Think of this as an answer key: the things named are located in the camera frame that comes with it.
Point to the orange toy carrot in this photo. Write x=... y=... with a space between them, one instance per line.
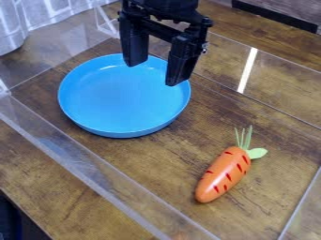
x=229 y=168

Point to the clear acrylic enclosure wall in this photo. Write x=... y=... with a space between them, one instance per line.
x=146 y=175

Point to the blue round tray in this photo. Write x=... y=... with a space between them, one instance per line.
x=119 y=101

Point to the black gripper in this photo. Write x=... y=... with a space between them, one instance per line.
x=172 y=20

